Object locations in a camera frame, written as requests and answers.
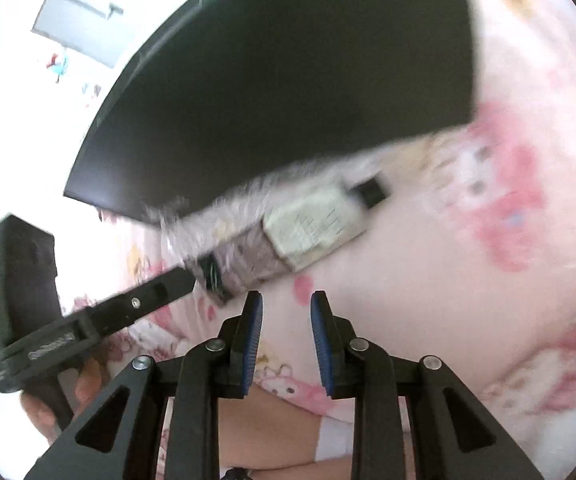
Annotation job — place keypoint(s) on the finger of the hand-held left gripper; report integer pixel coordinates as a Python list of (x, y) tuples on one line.
[(143, 300)]

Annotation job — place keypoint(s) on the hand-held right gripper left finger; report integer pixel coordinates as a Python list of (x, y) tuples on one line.
[(253, 342)]

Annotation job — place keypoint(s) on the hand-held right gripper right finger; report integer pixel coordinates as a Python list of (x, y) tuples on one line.
[(320, 342)]

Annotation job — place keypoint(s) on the clear plastic packet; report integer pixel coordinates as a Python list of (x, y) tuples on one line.
[(308, 220)]

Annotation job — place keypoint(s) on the black cardboard box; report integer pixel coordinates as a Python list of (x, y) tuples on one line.
[(268, 85)]

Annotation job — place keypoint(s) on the person's left hand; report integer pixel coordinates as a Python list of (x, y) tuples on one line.
[(90, 380)]

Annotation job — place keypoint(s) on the person's bare leg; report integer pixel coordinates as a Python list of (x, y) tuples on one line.
[(268, 435)]

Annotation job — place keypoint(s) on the white shorts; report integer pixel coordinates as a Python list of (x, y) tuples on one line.
[(335, 440)]

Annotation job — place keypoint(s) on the pink printed blanket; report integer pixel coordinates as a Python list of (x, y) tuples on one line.
[(467, 285)]

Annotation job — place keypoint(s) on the colourful wall sticker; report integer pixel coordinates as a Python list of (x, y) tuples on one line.
[(59, 66)]

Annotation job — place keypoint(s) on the grey rectangular wall panel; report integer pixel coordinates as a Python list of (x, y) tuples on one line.
[(78, 20)]

